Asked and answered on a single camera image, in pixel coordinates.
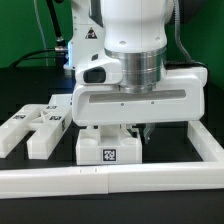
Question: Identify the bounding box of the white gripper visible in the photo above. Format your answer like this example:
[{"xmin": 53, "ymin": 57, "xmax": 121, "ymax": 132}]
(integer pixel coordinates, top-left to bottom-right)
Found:
[{"xmin": 72, "ymin": 68, "xmax": 208, "ymax": 144}]

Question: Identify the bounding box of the white chair seat plate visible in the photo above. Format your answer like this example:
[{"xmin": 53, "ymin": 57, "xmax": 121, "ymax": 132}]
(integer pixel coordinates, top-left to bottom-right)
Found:
[{"xmin": 76, "ymin": 125, "xmax": 142, "ymax": 165}]

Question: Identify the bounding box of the white chair back frame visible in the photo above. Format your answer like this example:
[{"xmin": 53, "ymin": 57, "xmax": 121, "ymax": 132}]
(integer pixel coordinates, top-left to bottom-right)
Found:
[{"xmin": 0, "ymin": 104, "xmax": 72, "ymax": 160}]

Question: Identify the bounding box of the white U-shaped fence rail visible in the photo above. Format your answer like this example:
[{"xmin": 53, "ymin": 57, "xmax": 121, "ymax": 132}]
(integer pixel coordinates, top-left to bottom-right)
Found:
[{"xmin": 0, "ymin": 121, "xmax": 224, "ymax": 199}]

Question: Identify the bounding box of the grey braided cable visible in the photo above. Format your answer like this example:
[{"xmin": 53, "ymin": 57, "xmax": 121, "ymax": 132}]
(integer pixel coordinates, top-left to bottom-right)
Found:
[{"xmin": 171, "ymin": 0, "xmax": 209, "ymax": 79}]

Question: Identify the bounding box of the black cable on base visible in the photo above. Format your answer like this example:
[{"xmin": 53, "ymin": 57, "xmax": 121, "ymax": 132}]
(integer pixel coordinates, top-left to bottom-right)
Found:
[{"xmin": 9, "ymin": 0, "xmax": 69, "ymax": 69}]

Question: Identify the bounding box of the white tag sheet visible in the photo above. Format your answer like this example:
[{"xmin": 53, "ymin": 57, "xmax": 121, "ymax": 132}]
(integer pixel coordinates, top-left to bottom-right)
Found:
[{"xmin": 49, "ymin": 94, "xmax": 72, "ymax": 106}]

